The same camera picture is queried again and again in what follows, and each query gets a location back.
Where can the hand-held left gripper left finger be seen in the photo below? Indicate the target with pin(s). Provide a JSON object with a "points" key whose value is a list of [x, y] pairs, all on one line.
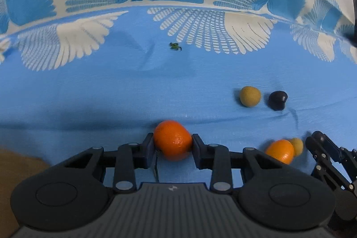
{"points": [[148, 150]]}

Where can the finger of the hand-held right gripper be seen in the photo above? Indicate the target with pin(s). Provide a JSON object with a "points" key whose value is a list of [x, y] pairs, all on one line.
{"points": [[320, 162], [344, 157]]}

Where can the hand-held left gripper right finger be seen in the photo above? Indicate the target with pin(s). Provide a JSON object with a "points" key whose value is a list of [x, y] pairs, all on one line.
{"points": [[198, 149]]}

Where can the reddish orange mandarin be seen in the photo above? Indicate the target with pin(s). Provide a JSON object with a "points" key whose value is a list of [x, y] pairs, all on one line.
{"points": [[173, 140]]}

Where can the olive green round fruit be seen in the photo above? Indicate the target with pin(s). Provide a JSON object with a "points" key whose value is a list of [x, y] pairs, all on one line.
{"points": [[250, 96], [298, 145]]}

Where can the blue fan-printed sheet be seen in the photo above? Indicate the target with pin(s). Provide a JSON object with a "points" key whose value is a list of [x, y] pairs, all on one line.
{"points": [[111, 87]]}

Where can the small green fruit stem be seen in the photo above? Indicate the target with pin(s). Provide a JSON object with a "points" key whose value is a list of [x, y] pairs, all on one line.
{"points": [[175, 46]]}

